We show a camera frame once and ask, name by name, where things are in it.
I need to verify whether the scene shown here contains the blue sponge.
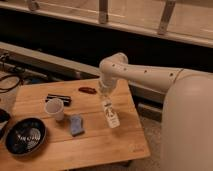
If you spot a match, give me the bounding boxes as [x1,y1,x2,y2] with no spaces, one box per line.
[70,115,84,136]

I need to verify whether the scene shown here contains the metal bracket middle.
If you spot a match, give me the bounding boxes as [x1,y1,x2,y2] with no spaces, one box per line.
[98,0,108,24]

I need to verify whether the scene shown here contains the metal bracket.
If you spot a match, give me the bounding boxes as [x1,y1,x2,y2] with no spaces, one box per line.
[98,0,108,24]
[26,0,39,11]
[157,0,176,35]

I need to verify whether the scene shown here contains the black object at left edge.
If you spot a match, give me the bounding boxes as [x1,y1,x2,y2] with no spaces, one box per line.
[0,108,11,139]

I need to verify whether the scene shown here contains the white paper cup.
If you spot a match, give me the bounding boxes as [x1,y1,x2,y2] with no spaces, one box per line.
[44,98,64,121]

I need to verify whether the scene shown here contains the white gripper wrist block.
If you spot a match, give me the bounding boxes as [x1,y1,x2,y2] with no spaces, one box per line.
[98,79,117,96]

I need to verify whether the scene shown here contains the metal bracket left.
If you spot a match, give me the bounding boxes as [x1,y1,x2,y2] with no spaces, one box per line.
[26,0,39,11]

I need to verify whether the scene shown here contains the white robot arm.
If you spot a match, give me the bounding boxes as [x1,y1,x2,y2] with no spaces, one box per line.
[99,53,213,171]

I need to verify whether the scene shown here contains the wooden table board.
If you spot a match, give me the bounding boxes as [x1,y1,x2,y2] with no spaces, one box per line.
[0,79,150,171]

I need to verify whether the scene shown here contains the black frying pan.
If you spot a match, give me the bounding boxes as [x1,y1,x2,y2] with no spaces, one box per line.
[5,118,47,156]

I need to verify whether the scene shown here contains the dark red small object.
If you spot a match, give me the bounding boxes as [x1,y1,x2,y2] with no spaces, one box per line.
[78,87,97,94]

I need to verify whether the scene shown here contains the black rectangular remote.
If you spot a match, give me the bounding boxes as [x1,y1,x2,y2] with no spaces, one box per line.
[44,93,73,107]

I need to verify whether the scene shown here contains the metal bracket right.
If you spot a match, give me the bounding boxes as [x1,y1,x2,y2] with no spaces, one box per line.
[157,0,176,35]

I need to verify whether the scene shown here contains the black cable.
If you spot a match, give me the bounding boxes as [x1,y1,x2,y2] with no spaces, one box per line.
[0,73,23,94]

